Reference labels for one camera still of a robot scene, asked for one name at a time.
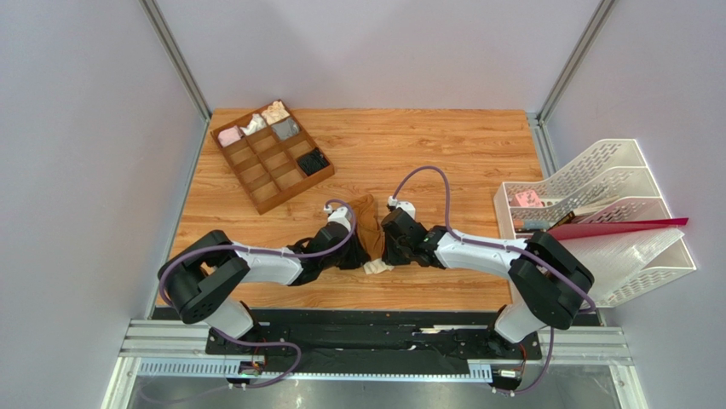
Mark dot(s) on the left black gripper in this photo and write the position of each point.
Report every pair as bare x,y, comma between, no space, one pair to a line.
358,256

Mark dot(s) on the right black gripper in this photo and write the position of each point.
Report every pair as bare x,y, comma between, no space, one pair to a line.
390,240

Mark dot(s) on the brown underwear white waistband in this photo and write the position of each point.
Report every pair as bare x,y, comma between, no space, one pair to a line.
370,234

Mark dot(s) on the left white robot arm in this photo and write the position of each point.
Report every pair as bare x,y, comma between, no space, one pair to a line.
198,283

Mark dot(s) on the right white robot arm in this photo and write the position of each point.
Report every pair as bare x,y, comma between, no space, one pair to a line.
552,284

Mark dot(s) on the black rolled underwear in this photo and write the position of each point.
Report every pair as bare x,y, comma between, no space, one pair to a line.
313,162

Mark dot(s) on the grey rolled underwear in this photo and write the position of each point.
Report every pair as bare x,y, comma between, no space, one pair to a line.
286,129

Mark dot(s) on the white rolled underwear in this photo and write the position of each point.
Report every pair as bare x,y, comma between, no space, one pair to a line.
256,124

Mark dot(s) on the beige rolled underwear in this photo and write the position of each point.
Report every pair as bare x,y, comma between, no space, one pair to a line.
275,112

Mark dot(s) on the pink rolled underwear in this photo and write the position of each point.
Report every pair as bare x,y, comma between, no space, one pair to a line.
229,136

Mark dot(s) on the brown wooden divider tray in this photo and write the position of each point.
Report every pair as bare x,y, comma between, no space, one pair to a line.
266,167

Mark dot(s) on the pink box in rack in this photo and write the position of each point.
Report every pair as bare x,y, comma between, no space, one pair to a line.
527,199

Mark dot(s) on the red plastic folder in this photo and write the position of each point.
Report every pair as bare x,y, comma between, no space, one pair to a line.
588,230

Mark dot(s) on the dark book in rack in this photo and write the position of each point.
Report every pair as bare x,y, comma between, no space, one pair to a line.
581,212

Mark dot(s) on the white mesh file rack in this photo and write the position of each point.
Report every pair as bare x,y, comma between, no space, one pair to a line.
610,167

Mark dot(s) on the clear plastic sheet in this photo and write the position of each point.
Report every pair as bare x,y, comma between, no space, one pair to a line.
614,258

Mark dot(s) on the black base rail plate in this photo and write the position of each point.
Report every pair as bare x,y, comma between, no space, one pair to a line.
376,342

